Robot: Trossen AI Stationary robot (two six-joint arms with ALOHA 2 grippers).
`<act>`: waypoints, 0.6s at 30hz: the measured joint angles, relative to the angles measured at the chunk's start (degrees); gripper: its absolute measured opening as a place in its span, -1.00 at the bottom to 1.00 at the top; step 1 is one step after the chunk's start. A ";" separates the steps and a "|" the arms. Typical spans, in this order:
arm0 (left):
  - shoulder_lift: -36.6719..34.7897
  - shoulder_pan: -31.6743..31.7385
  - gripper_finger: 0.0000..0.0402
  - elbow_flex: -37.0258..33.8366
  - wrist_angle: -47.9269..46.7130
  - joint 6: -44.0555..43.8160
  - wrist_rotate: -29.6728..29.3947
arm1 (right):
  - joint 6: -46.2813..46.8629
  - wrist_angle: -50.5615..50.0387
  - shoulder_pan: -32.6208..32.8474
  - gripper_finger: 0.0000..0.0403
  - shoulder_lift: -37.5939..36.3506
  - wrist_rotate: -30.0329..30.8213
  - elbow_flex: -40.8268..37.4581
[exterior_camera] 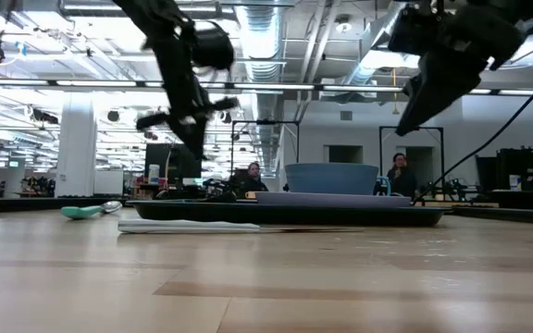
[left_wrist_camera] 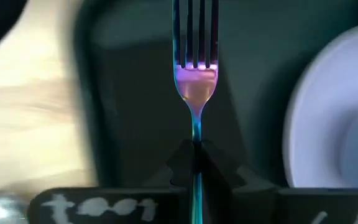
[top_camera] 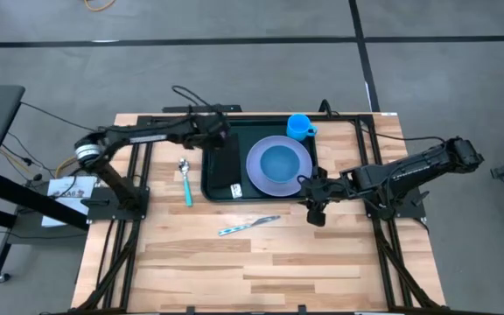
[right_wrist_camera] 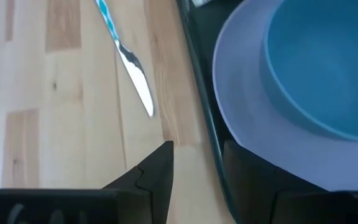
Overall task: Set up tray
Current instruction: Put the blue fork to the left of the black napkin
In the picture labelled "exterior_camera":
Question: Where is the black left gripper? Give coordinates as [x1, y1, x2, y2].
[135, 27, 240, 161]

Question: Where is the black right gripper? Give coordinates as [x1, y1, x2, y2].
[395, 8, 527, 137]

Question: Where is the cloth napkin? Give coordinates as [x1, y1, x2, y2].
[117, 218, 262, 234]

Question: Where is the teal-handled metal spoon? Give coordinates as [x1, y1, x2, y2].
[60, 200, 124, 220]

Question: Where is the blue bowl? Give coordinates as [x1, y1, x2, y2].
[284, 162, 380, 196]

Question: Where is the lavender plate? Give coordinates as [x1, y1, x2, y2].
[254, 191, 412, 208]

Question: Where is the dark green serving tray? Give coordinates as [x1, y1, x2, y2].
[126, 199, 448, 228]

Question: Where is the black monitor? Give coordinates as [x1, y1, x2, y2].
[144, 142, 203, 181]

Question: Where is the person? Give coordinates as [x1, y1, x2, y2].
[241, 161, 270, 193]
[386, 152, 418, 199]

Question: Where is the white board panel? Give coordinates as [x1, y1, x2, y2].
[93, 169, 125, 195]

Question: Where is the long ceiling light strip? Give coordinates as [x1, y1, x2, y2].
[0, 77, 533, 97]

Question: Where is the white square pillar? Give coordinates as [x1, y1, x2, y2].
[55, 94, 98, 199]

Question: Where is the black equipment case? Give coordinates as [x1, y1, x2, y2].
[474, 146, 533, 212]

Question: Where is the black background station frame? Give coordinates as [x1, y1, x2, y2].
[230, 118, 301, 191]
[378, 125, 446, 191]

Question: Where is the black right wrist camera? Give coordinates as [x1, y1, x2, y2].
[388, 3, 440, 53]

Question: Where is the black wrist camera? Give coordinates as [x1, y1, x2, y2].
[388, 3, 440, 53]
[191, 25, 235, 70]

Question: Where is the smooth silver air duct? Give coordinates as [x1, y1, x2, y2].
[340, 0, 415, 89]

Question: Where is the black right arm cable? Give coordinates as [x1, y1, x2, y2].
[412, 55, 533, 205]

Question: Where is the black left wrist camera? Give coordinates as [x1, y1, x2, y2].
[191, 25, 235, 70]

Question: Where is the ribbed silver ventilation duct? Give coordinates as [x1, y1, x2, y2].
[233, 0, 295, 179]

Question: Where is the black aluminium table frame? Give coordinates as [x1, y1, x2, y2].
[0, 196, 533, 228]

